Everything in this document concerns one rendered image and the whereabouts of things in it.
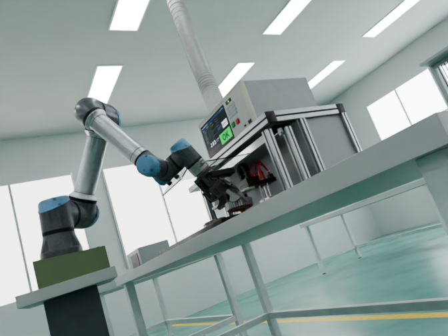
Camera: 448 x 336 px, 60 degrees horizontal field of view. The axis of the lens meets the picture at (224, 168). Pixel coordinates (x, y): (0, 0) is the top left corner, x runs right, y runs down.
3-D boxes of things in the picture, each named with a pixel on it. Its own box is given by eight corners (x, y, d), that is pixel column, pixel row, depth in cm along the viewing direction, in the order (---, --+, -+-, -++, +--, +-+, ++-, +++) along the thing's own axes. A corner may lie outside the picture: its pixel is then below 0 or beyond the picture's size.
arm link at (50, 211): (33, 235, 143) (28, 200, 146) (59, 233, 156) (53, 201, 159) (60, 227, 140) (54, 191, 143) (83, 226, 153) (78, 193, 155)
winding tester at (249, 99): (255, 123, 157) (239, 79, 161) (210, 162, 193) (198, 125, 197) (322, 115, 177) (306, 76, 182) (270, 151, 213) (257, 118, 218)
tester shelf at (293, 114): (269, 122, 145) (264, 111, 146) (197, 180, 201) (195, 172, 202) (346, 112, 169) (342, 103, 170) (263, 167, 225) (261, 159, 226)
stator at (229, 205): (235, 207, 145) (232, 197, 146) (221, 215, 154) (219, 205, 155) (259, 203, 151) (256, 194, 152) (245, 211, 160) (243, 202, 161)
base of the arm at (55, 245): (39, 260, 136) (35, 233, 138) (41, 262, 149) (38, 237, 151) (84, 250, 142) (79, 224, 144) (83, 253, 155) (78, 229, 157)
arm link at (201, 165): (197, 161, 155) (205, 154, 149) (205, 169, 156) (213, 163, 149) (185, 173, 151) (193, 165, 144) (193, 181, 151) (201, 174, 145)
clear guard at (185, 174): (181, 179, 158) (177, 165, 160) (163, 196, 178) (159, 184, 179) (245, 166, 176) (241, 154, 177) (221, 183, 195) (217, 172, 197)
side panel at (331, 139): (330, 193, 147) (299, 118, 154) (325, 195, 149) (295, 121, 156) (375, 180, 162) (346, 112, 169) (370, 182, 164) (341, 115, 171)
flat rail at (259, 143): (268, 139, 146) (265, 132, 147) (202, 189, 197) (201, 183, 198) (271, 139, 147) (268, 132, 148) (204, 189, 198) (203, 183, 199)
